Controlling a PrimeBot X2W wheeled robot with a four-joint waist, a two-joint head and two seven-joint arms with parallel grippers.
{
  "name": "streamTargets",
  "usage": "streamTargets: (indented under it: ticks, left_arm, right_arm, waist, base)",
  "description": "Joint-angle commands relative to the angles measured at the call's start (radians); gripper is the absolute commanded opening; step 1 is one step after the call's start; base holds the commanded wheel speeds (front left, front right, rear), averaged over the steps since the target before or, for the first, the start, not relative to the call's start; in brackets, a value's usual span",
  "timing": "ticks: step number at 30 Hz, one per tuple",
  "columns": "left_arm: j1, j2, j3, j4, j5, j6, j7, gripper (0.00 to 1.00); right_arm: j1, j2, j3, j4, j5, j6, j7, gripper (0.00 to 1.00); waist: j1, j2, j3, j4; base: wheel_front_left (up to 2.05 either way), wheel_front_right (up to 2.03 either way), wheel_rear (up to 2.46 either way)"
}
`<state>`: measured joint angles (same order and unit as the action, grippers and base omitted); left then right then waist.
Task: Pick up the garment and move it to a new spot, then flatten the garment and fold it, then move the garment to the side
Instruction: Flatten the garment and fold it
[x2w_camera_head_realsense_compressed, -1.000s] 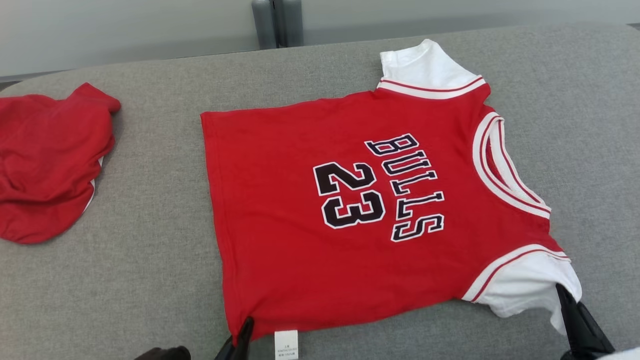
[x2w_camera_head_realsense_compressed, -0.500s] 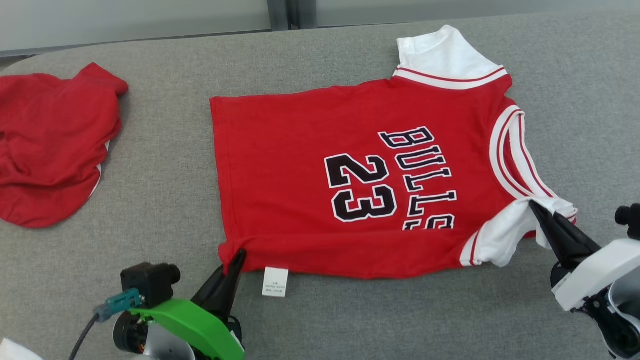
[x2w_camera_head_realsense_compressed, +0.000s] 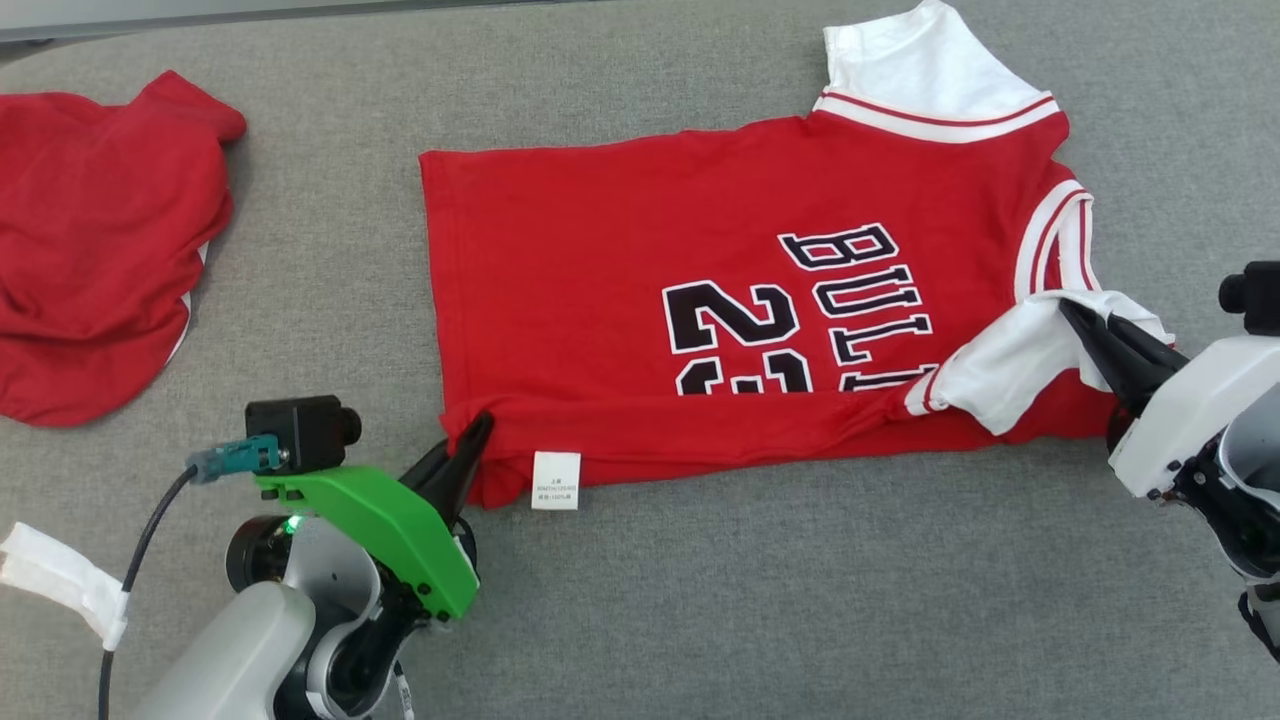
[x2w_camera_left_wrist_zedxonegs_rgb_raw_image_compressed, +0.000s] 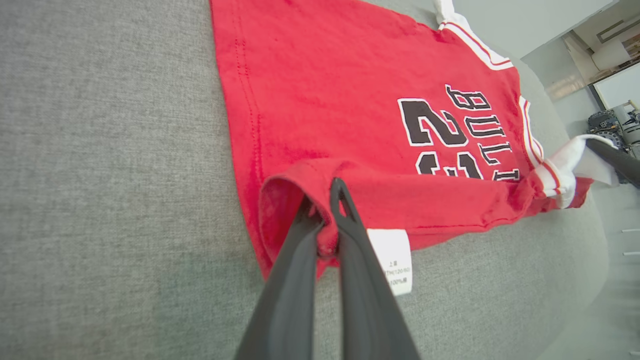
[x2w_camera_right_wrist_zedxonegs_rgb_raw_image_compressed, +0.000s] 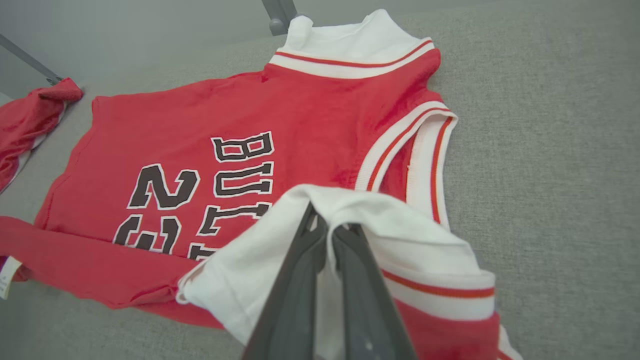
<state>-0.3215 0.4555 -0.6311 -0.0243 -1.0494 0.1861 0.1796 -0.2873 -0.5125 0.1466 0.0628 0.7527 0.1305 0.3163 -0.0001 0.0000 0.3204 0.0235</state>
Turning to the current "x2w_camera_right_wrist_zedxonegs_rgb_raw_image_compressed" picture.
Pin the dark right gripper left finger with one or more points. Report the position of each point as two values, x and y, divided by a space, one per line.
295 300

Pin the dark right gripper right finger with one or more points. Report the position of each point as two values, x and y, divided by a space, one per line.
365 310

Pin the red basketball jersey white sleeves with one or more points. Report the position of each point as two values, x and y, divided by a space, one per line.
250 110

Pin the red shorts white side stripes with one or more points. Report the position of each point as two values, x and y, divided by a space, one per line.
25 120

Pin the grey metal partition post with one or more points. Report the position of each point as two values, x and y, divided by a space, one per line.
272 10
289 7

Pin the grey wall base rail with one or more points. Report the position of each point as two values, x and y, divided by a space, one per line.
30 60

